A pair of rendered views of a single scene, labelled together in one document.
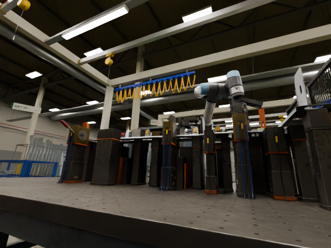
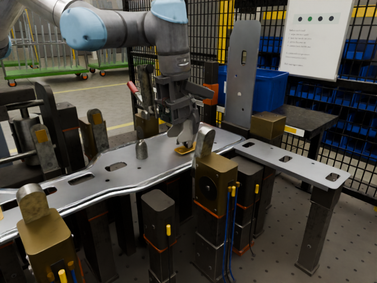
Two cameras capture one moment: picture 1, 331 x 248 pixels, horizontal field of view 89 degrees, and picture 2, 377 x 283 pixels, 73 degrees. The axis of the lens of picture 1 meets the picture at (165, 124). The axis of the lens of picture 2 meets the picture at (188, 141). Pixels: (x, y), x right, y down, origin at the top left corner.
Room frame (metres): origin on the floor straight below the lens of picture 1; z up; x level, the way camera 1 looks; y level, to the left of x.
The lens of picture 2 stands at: (0.57, 0.14, 1.32)
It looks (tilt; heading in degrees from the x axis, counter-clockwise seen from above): 24 degrees down; 297
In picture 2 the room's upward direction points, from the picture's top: straight up
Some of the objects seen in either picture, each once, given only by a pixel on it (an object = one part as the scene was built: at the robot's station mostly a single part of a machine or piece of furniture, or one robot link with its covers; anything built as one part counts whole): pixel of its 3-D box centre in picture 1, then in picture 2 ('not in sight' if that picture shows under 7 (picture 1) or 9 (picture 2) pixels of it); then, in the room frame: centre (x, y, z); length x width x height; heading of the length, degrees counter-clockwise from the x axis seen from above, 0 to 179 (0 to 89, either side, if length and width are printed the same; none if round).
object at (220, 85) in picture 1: (225, 89); (130, 29); (0.99, -0.38, 1.32); 0.11 x 0.11 x 0.08; 89
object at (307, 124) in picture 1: (323, 156); (317, 227); (0.50, -0.47, 0.84); 0.05 x 0.05 x 0.29; 69
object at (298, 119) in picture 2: not in sight; (223, 100); (0.94, -0.94, 1.02); 0.90 x 0.22 x 0.03; 159
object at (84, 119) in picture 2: (219, 159); (99, 171); (1.17, -0.38, 0.88); 0.11 x 0.07 x 0.37; 159
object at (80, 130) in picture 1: (74, 153); not in sight; (1.11, 0.59, 0.88); 0.14 x 0.09 x 0.36; 159
